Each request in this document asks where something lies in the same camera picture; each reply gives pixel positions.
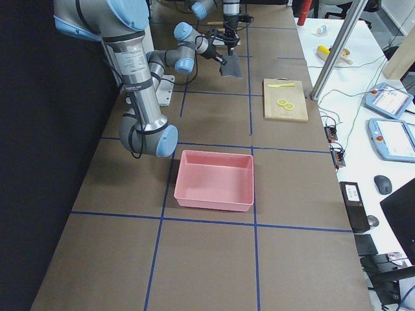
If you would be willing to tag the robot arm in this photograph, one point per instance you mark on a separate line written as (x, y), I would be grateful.
(120, 26)
(230, 14)

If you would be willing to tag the lemon slice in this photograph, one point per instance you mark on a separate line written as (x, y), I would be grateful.
(289, 106)
(281, 102)

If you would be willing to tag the orange connector block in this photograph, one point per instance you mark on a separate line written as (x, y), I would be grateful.
(337, 155)
(331, 133)

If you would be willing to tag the front lemon slice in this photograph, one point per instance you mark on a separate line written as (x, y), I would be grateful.
(289, 106)

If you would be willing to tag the upper orange connector block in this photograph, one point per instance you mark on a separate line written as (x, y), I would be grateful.
(331, 133)

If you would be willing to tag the teach pendant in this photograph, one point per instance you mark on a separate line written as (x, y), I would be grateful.
(388, 101)
(391, 139)

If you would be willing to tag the near teach pendant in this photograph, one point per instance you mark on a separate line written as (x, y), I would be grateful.
(391, 139)

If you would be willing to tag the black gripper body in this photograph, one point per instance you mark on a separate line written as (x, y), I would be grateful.
(211, 53)
(229, 23)

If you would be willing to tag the lower orange connector block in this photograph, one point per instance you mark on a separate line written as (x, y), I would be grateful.
(337, 155)

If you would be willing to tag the black office chair base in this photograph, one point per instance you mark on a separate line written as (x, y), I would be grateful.
(385, 271)

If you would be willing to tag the red cylinder bottle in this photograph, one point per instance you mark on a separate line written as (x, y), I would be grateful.
(305, 7)

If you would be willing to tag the black monitor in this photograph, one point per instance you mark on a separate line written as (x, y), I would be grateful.
(398, 208)

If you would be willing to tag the bamboo cutting board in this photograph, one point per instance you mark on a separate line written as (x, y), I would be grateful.
(294, 95)

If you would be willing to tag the black power box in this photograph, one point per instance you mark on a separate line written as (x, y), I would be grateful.
(354, 207)

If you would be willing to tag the grey computer mouse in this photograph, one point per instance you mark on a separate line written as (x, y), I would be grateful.
(383, 184)

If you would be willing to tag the grey wiping cloth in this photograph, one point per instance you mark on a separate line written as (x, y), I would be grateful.
(232, 68)

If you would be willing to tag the aluminium frame post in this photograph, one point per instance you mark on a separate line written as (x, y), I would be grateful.
(344, 33)

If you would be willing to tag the pink plastic bin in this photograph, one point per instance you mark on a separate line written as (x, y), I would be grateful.
(215, 180)

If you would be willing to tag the far teach pendant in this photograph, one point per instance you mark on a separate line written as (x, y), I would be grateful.
(388, 101)

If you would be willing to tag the white blue tube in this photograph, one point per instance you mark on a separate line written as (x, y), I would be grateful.
(322, 30)

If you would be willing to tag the yellow plastic knife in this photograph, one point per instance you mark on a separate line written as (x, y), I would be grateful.
(281, 85)

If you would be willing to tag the rear lemon slice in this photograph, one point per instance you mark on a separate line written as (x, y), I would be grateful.
(281, 102)

